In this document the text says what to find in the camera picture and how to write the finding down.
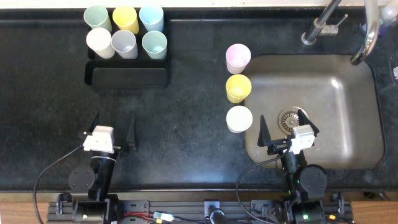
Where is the steel sink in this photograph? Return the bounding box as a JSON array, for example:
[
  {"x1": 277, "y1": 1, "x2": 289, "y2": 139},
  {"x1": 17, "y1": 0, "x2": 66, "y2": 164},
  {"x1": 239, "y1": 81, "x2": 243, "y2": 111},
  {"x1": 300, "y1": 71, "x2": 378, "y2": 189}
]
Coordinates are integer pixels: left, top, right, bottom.
[{"x1": 243, "y1": 54, "x2": 386, "y2": 170}]

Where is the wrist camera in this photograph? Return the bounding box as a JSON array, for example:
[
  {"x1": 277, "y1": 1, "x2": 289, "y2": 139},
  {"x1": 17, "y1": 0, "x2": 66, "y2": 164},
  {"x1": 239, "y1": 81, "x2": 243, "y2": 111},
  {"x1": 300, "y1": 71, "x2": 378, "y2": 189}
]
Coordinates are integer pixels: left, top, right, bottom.
[
  {"x1": 290, "y1": 124, "x2": 316, "y2": 155},
  {"x1": 82, "y1": 125, "x2": 115, "y2": 154}
]

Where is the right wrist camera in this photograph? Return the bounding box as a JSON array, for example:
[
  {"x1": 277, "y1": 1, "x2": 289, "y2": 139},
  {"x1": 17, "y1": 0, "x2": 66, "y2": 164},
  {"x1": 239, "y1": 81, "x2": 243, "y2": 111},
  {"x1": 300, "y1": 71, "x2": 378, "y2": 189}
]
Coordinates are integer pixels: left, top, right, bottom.
[{"x1": 290, "y1": 124, "x2": 316, "y2": 155}]

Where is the steel tap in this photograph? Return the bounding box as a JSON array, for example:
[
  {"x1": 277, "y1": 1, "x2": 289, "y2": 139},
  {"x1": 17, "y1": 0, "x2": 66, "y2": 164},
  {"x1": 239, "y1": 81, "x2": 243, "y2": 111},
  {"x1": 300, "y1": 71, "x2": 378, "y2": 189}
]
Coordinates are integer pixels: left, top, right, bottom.
[{"x1": 300, "y1": 0, "x2": 382, "y2": 67}]

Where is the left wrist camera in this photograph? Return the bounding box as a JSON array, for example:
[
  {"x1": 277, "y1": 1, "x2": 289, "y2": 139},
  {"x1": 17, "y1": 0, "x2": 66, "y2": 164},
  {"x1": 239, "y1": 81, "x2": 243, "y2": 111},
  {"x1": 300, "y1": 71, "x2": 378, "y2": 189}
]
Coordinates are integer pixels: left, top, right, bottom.
[{"x1": 82, "y1": 125, "x2": 115, "y2": 154}]

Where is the yellow cup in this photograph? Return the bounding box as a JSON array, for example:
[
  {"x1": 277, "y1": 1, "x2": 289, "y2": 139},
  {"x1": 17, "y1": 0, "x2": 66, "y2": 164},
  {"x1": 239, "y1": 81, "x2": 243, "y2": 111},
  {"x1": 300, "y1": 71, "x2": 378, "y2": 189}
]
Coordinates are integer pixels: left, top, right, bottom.
[
  {"x1": 112, "y1": 5, "x2": 140, "y2": 35},
  {"x1": 225, "y1": 73, "x2": 252, "y2": 105}
]

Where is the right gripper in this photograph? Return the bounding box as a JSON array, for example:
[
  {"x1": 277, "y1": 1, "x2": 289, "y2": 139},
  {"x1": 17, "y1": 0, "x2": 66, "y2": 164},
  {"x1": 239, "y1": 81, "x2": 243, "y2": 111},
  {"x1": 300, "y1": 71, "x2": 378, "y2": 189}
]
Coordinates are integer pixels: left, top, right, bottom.
[{"x1": 257, "y1": 108, "x2": 320, "y2": 156}]

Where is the pink cup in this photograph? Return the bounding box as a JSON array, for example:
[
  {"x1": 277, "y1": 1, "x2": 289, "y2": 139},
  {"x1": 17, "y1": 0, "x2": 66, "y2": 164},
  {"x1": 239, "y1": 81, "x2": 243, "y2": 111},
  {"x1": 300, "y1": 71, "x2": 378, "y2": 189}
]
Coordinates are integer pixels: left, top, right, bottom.
[{"x1": 225, "y1": 43, "x2": 252, "y2": 75}]

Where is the grey cup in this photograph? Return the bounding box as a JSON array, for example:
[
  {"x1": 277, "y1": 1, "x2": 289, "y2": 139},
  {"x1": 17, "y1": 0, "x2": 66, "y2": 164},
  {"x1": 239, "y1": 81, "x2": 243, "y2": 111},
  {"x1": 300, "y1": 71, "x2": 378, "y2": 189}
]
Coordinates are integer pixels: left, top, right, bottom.
[{"x1": 111, "y1": 29, "x2": 139, "y2": 60}]

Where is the blue cup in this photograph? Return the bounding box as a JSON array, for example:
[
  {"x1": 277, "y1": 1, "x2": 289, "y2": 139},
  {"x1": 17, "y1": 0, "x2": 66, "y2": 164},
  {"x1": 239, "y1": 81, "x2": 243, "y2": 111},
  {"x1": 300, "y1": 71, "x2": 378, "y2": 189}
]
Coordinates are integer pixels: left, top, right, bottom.
[{"x1": 138, "y1": 4, "x2": 165, "y2": 33}]

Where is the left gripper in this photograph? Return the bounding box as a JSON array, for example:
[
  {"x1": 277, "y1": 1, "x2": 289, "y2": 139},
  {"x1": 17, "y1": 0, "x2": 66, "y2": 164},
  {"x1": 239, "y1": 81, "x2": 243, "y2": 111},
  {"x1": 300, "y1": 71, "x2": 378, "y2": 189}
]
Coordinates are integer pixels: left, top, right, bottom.
[{"x1": 88, "y1": 112, "x2": 138, "y2": 156}]

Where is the black cable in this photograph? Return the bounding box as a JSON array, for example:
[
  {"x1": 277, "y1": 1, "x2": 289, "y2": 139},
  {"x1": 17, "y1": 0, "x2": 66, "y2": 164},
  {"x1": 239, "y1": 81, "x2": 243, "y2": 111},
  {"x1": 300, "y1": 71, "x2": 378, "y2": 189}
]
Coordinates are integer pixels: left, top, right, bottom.
[
  {"x1": 33, "y1": 144, "x2": 85, "y2": 224},
  {"x1": 235, "y1": 141, "x2": 293, "y2": 224}
]

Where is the white cup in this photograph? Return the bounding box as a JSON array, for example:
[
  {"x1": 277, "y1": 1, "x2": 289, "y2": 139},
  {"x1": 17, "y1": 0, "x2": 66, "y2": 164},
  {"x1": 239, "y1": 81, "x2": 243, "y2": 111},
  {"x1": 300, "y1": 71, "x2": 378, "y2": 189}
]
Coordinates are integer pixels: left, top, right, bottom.
[
  {"x1": 226, "y1": 105, "x2": 254, "y2": 134},
  {"x1": 86, "y1": 27, "x2": 116, "y2": 60}
]

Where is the mounting rail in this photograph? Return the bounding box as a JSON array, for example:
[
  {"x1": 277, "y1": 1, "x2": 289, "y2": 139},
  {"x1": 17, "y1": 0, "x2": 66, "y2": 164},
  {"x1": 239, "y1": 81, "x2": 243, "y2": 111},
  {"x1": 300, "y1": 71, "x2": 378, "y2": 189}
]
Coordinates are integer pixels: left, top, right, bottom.
[{"x1": 46, "y1": 192, "x2": 355, "y2": 224}]

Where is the black tray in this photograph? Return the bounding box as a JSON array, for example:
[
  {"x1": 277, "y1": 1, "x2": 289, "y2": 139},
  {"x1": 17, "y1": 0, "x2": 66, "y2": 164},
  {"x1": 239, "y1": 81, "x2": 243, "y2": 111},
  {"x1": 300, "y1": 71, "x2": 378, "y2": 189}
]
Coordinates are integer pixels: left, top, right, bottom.
[{"x1": 84, "y1": 12, "x2": 170, "y2": 88}]

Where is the green cup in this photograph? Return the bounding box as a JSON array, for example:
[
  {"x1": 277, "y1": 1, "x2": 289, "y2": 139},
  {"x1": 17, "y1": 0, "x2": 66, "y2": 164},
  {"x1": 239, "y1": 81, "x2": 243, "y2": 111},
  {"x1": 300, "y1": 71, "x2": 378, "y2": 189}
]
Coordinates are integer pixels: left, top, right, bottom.
[
  {"x1": 141, "y1": 30, "x2": 168, "y2": 60},
  {"x1": 83, "y1": 4, "x2": 113, "y2": 33}
]

